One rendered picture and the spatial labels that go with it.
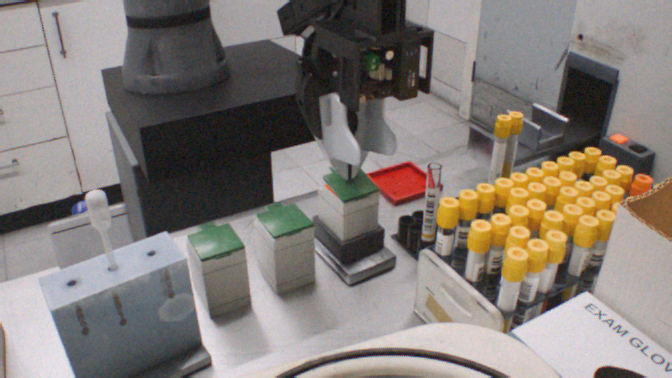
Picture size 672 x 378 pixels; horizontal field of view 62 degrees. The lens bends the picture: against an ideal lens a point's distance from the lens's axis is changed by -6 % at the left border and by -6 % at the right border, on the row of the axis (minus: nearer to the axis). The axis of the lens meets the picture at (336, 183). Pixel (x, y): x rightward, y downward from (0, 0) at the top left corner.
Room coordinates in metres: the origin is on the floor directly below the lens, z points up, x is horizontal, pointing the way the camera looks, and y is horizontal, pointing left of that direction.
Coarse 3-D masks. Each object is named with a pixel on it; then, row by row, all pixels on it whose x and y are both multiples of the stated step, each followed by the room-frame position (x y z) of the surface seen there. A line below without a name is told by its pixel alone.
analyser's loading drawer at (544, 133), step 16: (544, 112) 0.66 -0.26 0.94; (576, 112) 0.72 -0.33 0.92; (528, 128) 0.62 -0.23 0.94; (544, 128) 0.66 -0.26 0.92; (560, 128) 0.64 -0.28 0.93; (576, 128) 0.67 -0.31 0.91; (592, 128) 0.67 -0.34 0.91; (480, 144) 0.61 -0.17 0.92; (528, 144) 0.62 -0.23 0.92; (544, 144) 0.61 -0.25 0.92; (560, 144) 0.63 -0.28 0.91; (576, 144) 0.64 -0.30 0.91; (480, 160) 0.61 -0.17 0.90; (528, 160) 0.60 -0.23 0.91
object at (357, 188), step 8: (360, 168) 0.48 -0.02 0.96; (328, 176) 0.47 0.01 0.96; (336, 176) 0.47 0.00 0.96; (360, 176) 0.47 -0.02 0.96; (368, 176) 0.47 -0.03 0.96; (328, 184) 0.46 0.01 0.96; (336, 184) 0.46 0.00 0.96; (344, 184) 0.46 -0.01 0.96; (352, 184) 0.46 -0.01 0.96; (360, 184) 0.46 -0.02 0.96; (368, 184) 0.46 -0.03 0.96; (336, 192) 0.45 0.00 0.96; (344, 192) 0.45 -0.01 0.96; (352, 192) 0.45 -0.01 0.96; (360, 192) 0.45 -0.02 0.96; (368, 192) 0.45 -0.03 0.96; (344, 200) 0.44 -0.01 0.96; (352, 200) 0.44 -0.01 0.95
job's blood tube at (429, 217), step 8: (432, 168) 0.46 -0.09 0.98; (440, 168) 0.45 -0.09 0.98; (432, 176) 0.45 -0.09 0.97; (432, 184) 0.45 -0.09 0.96; (432, 192) 0.45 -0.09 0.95; (432, 200) 0.45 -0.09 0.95; (424, 208) 0.46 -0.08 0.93; (432, 208) 0.45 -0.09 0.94; (424, 216) 0.45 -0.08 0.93; (432, 216) 0.45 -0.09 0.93; (424, 224) 0.45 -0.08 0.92; (432, 224) 0.45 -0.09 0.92; (424, 232) 0.45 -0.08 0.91; (432, 232) 0.45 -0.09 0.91
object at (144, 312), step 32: (128, 256) 0.33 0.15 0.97; (160, 256) 0.33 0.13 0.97; (64, 288) 0.29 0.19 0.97; (96, 288) 0.30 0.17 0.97; (128, 288) 0.30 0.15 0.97; (160, 288) 0.32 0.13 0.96; (64, 320) 0.28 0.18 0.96; (96, 320) 0.29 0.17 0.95; (128, 320) 0.30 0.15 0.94; (160, 320) 0.31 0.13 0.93; (192, 320) 0.33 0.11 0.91; (64, 352) 0.30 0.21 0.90; (96, 352) 0.28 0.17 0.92; (128, 352) 0.30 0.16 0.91; (160, 352) 0.31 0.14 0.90; (192, 352) 0.32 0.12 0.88
